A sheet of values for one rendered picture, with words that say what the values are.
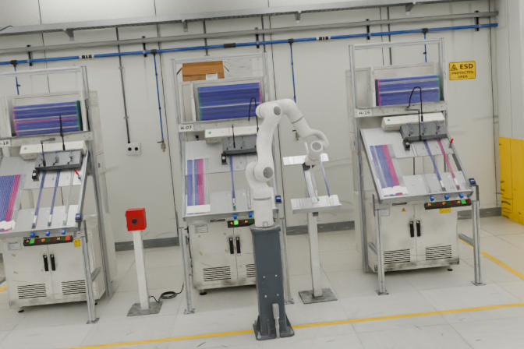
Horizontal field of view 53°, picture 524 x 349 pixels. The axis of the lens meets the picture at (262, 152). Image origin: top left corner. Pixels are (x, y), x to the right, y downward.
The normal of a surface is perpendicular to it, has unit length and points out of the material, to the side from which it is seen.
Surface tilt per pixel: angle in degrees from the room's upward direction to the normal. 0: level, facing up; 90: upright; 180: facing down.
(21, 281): 90
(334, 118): 90
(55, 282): 90
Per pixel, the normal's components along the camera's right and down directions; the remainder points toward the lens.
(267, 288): 0.12, 0.09
